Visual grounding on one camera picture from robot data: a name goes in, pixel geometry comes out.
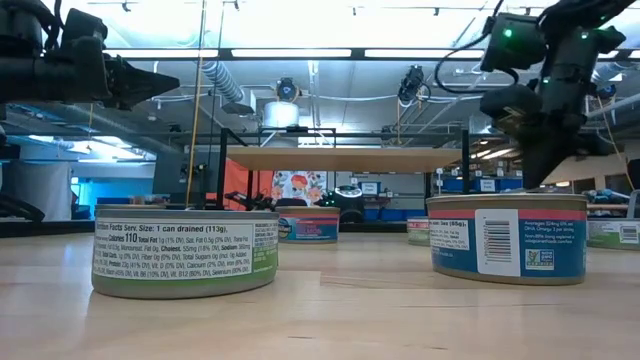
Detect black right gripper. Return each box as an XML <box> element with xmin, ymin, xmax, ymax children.
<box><xmin>480</xmin><ymin>74</ymin><xmax>617</xmax><ymax>190</ymax></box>

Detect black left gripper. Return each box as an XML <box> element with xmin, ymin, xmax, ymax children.
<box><xmin>69</xmin><ymin>37</ymin><xmax>180</xmax><ymax>111</ymax></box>

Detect blue label salmon can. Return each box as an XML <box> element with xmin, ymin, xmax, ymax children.
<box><xmin>426</xmin><ymin>193</ymin><xmax>589</xmax><ymax>287</ymax></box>
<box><xmin>276</xmin><ymin>205</ymin><xmax>342</xmax><ymax>245</ymax></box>

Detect green label tuna can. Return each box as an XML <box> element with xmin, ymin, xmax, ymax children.
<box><xmin>406</xmin><ymin>217</ymin><xmax>431</xmax><ymax>247</ymax></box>
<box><xmin>91</xmin><ymin>203</ymin><xmax>280</xmax><ymax>300</ymax></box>
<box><xmin>586</xmin><ymin>217</ymin><xmax>640</xmax><ymax>252</ymax></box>

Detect wooden shelf black metal legs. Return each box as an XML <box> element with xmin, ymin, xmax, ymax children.
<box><xmin>203</xmin><ymin>126</ymin><xmax>472</xmax><ymax>211</ymax></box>

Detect blue storage bin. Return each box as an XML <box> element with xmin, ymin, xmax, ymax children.
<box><xmin>442</xmin><ymin>177</ymin><xmax>524</xmax><ymax>194</ymax></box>
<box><xmin>363</xmin><ymin>208</ymin><xmax>409</xmax><ymax>222</ymax></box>

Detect dark grey monitor panel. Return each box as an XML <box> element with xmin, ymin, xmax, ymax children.
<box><xmin>152</xmin><ymin>149</ymin><xmax>221</xmax><ymax>206</ymax></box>

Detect white ceiling pipe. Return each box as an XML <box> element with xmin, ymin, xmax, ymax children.
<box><xmin>587</xmin><ymin>92</ymin><xmax>640</xmax><ymax>121</ymax></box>

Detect orange panel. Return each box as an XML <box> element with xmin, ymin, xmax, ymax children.
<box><xmin>207</xmin><ymin>158</ymin><xmax>275</xmax><ymax>210</ymax></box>

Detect white curtain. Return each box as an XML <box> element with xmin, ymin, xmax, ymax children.
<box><xmin>0</xmin><ymin>162</ymin><xmax>74</xmax><ymax>222</ymax></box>

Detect floral print cloth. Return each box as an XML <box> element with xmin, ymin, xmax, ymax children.
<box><xmin>270</xmin><ymin>171</ymin><xmax>329</xmax><ymax>207</ymax></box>

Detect yellow hanging cord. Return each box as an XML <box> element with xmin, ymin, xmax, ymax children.
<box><xmin>184</xmin><ymin>0</ymin><xmax>207</xmax><ymax>209</ymax></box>

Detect yellow hanging cable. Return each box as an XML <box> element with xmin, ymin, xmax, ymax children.
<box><xmin>596</xmin><ymin>94</ymin><xmax>636</xmax><ymax>192</ymax></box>

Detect silver flexible duct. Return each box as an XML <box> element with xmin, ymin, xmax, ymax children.
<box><xmin>202</xmin><ymin>59</ymin><xmax>246</xmax><ymax>104</ymax></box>

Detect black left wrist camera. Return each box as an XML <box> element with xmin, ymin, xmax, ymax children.
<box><xmin>59</xmin><ymin>8</ymin><xmax>109</xmax><ymax>51</ymax></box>

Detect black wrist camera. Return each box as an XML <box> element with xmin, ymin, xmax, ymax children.
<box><xmin>59</xmin><ymin>8</ymin><xmax>109</xmax><ymax>51</ymax></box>
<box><xmin>480</xmin><ymin>13</ymin><xmax>547</xmax><ymax>74</ymax></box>

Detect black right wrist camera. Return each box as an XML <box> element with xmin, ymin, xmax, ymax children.
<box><xmin>480</xmin><ymin>13</ymin><xmax>547</xmax><ymax>74</ymax></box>

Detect black right camera cable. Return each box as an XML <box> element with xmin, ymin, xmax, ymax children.
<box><xmin>433</xmin><ymin>0</ymin><xmax>521</xmax><ymax>96</ymax></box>

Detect black aluminium table frame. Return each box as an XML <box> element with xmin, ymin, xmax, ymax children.
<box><xmin>0</xmin><ymin>218</ymin><xmax>429</xmax><ymax>238</ymax></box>

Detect ceiling light rail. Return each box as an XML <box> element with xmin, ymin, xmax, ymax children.
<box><xmin>102</xmin><ymin>46</ymin><xmax>640</xmax><ymax>62</ymax></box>

